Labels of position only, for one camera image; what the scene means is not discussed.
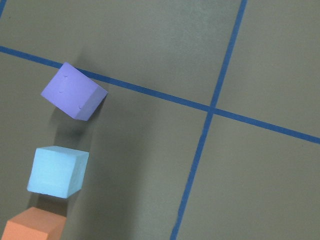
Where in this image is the orange foam block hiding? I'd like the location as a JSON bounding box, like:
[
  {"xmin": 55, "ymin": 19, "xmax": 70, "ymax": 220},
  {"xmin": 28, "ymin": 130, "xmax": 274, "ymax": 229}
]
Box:
[{"xmin": 1, "ymin": 207, "xmax": 67, "ymax": 240}]

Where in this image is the light blue foam block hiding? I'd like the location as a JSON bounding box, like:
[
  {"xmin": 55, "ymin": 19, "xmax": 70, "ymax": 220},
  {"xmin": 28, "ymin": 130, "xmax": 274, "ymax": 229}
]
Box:
[{"xmin": 27, "ymin": 145, "xmax": 90, "ymax": 199}]

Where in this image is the purple foam block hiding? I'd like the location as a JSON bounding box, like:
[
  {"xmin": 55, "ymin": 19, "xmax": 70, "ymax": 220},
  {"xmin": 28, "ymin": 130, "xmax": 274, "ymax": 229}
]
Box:
[{"xmin": 41, "ymin": 62, "xmax": 108, "ymax": 121}]

